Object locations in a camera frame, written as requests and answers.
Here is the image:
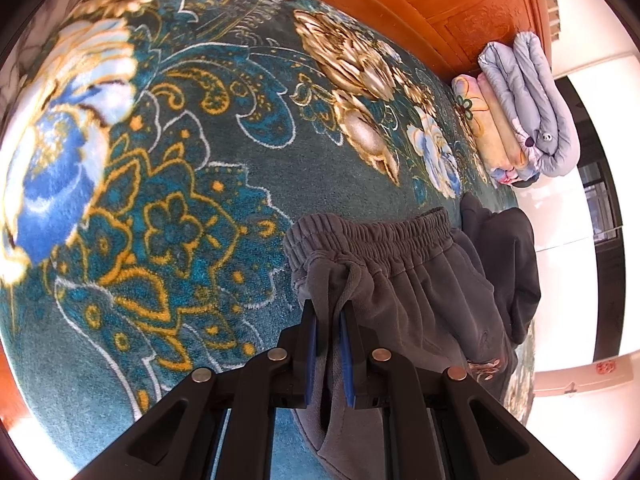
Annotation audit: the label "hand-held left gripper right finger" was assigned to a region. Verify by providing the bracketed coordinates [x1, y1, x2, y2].
[340, 306, 581, 480]

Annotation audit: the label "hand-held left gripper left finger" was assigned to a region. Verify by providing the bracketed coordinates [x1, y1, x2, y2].
[74, 300, 318, 480]

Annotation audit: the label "grey sweatpants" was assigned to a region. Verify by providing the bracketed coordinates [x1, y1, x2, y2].
[283, 208, 519, 474]

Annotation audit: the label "dark grey garment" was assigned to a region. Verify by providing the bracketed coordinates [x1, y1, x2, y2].
[459, 192, 543, 346]

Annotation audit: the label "teal floral blanket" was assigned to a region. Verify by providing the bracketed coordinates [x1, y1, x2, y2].
[0, 0, 536, 476]

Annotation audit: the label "peach floral folded blanket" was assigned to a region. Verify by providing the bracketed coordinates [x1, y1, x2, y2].
[451, 73, 542, 187]

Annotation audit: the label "light blue folded quilt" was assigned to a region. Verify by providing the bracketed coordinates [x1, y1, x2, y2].
[478, 31, 582, 179]

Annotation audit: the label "wooden headboard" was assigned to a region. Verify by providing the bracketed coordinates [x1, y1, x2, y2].
[289, 0, 553, 84]

